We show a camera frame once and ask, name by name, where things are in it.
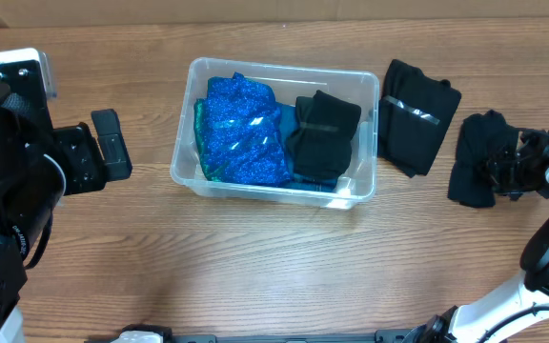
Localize large black garment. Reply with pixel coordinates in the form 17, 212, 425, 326
377, 59, 461, 177

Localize blue sequin fabric bundle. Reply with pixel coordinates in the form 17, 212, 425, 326
193, 72, 291, 187

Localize blue denim jeans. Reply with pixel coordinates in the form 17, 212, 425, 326
277, 103, 337, 192

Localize black garment front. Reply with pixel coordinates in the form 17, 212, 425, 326
286, 91, 361, 181

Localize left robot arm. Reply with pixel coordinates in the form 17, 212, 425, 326
0, 61, 132, 331

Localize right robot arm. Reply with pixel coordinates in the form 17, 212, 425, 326
405, 115, 549, 342

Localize clear plastic storage bin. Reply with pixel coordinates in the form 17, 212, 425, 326
170, 57, 380, 210

